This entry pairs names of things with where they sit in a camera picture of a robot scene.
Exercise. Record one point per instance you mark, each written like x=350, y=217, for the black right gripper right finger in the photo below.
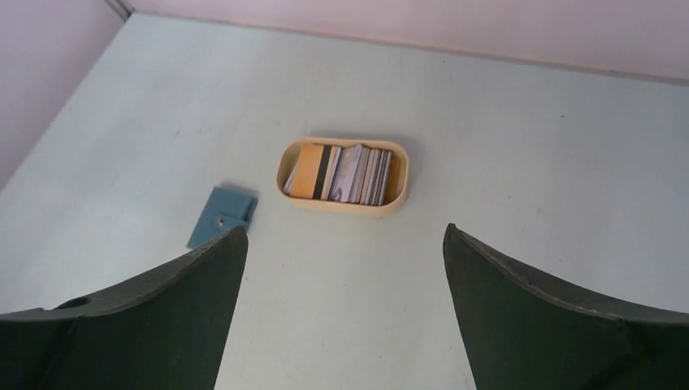
x=523, y=328

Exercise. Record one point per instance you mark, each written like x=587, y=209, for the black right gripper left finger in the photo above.
x=165, y=328

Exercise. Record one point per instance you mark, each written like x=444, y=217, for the orange card with black stripe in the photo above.
x=311, y=169

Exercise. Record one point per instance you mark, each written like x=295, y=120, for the stack of cards in tray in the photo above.
x=359, y=175

